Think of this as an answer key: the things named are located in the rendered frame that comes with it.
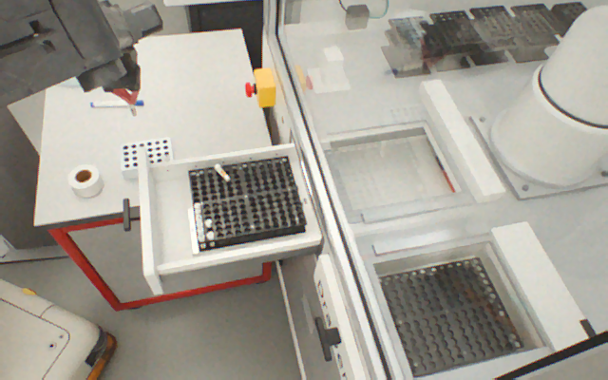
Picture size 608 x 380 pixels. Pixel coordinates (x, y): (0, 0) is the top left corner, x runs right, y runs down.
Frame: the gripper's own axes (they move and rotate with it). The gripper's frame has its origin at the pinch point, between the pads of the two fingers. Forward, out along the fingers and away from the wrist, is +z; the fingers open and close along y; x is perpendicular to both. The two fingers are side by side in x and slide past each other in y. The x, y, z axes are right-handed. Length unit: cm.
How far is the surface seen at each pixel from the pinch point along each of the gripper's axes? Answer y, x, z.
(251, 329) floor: -29, -20, 97
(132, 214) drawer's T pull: -25.3, 0.8, 5.5
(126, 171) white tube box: -6.5, 5.3, 17.7
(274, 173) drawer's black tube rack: -18.6, -28.5, 7.4
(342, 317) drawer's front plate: -52, -35, 4
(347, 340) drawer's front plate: -56, -35, 4
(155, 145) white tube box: 0.2, -1.4, 17.7
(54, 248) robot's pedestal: 14, 53, 95
